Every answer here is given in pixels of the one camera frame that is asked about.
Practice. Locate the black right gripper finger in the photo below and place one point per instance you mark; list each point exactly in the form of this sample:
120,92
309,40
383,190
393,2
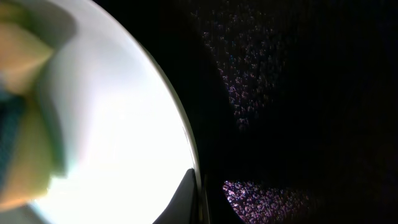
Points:
183,207

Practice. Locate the mint green plate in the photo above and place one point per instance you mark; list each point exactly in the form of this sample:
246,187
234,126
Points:
125,135

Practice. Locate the yellow green scrubbing sponge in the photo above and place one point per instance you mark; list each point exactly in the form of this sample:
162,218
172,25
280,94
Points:
31,145

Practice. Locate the round black tray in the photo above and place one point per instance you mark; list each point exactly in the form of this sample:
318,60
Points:
292,104

